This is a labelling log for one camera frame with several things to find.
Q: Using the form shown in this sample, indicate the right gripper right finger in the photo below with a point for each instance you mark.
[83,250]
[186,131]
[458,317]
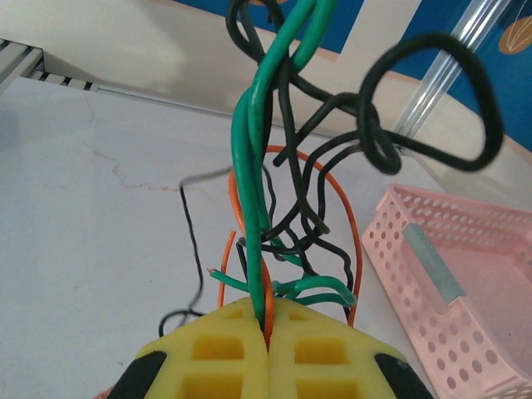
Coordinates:
[324,357]

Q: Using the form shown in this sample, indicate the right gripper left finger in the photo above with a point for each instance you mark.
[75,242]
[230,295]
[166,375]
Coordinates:
[216,357]

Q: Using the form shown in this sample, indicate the pink perforated plastic basket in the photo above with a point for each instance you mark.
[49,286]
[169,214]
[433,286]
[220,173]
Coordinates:
[465,270]

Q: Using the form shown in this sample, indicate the clear plastic tube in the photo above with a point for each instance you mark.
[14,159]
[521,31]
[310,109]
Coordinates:
[440,83]

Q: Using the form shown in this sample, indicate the aluminium side rail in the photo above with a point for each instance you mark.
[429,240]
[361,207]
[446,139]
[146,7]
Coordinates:
[25,58]

